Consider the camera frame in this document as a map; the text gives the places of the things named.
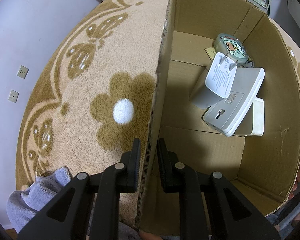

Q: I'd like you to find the brown cardboard box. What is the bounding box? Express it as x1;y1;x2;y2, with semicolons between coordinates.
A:
135;0;300;235

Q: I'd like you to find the grey fleece cloth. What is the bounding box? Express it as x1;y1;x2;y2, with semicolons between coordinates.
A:
6;167;71;232

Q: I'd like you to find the white rectangular power adapter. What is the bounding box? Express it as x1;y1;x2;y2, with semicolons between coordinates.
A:
235;98;264;136

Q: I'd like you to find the white flat router device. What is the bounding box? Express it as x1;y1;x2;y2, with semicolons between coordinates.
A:
203;68;265;137

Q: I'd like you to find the beige floral round rug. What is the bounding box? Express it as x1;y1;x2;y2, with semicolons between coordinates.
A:
14;0;300;228

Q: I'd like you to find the white plug charger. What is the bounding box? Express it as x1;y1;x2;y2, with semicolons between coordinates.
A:
190;52;237;109

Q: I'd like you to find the cartoon print green tin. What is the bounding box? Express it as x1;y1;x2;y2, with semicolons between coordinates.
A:
213;33;248;66

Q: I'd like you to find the small beige card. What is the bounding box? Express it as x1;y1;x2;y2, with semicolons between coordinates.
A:
205;47;216;60

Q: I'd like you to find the lower beige wall socket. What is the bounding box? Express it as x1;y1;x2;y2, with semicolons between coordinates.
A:
8;90;19;103

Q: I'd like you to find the beige wall socket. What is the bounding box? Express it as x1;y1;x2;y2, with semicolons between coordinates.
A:
8;90;19;103
17;65;29;79

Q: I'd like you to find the upper beige wall socket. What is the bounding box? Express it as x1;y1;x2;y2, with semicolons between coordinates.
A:
17;65;29;79

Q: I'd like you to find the cartoon sticker keychain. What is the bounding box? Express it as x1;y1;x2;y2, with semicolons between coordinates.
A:
242;57;254;68

